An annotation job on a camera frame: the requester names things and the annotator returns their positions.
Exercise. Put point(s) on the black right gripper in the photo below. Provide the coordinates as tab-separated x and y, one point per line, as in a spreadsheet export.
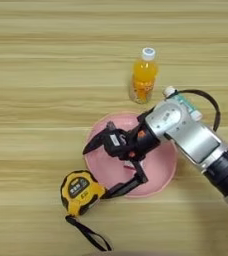
141	141

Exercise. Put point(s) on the orange juice bottle white cap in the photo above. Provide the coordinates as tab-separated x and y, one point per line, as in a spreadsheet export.
142	80

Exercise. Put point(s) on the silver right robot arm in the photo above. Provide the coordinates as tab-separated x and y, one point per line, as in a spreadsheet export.
192	136

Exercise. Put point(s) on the black box with white label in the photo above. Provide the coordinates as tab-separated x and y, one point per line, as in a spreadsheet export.
114	141

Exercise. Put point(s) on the pink round plate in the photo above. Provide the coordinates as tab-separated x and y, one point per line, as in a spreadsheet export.
159	166

